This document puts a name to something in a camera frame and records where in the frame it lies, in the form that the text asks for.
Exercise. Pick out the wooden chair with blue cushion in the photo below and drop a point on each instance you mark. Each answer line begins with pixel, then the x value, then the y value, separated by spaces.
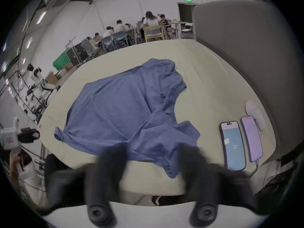
pixel 154 33

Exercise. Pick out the bed with beige sheet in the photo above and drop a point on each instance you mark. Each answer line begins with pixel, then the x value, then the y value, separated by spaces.
pixel 209 79

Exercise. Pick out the white table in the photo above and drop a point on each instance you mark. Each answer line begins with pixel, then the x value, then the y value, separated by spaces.
pixel 177 26

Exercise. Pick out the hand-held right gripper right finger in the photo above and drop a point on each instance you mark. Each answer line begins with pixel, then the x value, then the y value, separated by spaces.
pixel 192 174

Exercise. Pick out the white folding chair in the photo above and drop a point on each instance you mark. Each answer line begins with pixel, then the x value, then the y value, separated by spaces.
pixel 188 30

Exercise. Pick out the blue shirt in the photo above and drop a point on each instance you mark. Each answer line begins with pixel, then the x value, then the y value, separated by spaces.
pixel 123 108

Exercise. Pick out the cardboard carton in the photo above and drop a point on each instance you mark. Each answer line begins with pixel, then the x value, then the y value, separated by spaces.
pixel 51 78
pixel 63 70

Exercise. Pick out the purple phone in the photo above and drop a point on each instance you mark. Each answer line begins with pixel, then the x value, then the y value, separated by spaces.
pixel 252 138

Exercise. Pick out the black equipment case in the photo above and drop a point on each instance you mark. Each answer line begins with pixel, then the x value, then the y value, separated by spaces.
pixel 83 49
pixel 73 57

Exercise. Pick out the person's left hand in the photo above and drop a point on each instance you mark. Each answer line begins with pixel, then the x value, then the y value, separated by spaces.
pixel 16 163

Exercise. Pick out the table with green cloth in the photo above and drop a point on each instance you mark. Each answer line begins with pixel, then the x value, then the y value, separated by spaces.
pixel 59 62

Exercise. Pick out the grey padded headboard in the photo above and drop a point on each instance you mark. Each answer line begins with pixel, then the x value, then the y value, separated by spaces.
pixel 249 44

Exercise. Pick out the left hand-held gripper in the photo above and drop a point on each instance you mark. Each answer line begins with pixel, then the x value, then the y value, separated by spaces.
pixel 9 136

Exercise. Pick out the phone with lit blue screen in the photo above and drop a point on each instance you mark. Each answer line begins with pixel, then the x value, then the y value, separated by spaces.
pixel 234 146

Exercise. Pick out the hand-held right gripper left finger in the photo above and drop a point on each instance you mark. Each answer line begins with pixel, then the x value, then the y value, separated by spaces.
pixel 108 174

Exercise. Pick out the group of people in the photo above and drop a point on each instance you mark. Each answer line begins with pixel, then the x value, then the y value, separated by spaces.
pixel 133 26

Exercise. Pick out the person's left forearm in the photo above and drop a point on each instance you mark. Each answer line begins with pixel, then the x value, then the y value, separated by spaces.
pixel 17 186

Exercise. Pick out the white robot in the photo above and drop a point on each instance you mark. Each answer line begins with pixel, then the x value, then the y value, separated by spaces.
pixel 41 84

